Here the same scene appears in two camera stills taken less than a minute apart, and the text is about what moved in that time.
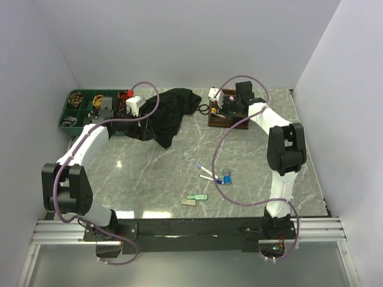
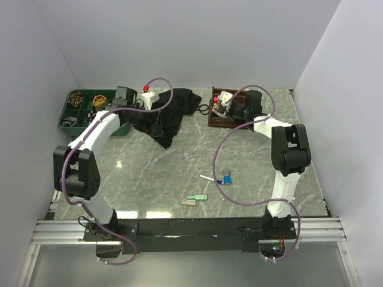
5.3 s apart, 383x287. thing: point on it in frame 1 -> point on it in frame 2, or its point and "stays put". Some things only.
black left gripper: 145,133 -> 144,125
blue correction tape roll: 227,179 stays put
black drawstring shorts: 173,104 stays put
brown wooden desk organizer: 221,121 stays put
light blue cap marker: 198,165 -> 219,113
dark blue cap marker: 218,180 stays put
